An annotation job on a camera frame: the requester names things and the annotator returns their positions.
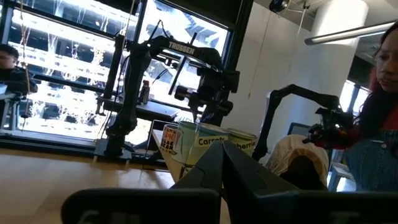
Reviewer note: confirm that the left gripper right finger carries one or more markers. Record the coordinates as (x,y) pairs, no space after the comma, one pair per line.
(245,186)

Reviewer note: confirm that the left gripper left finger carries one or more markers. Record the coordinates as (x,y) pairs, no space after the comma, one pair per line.
(205,177)

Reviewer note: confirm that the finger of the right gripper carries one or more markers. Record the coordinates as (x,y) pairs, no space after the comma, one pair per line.
(199,113)
(222,119)

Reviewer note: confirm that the can with blue yellow label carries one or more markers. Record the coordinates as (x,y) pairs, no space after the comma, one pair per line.
(205,141)

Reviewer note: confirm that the tin can with pale label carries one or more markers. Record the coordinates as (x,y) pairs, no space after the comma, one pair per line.
(245,143)

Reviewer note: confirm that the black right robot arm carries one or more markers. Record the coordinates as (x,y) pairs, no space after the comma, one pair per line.
(130,102)

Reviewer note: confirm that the black side desk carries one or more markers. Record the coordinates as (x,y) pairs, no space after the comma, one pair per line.
(149,110)

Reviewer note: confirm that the dark bottle with red cap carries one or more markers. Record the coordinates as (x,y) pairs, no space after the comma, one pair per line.
(144,93)

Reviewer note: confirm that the beige cloth bundle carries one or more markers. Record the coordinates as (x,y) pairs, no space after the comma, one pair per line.
(295,149)

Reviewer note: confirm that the hanging ceiling light bar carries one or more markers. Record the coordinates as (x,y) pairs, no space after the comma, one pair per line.
(348,32)

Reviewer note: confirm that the person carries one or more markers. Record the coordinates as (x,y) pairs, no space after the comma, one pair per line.
(12,74)
(385,68)

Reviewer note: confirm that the black aluminium table frame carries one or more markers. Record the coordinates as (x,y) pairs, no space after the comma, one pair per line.
(46,146)

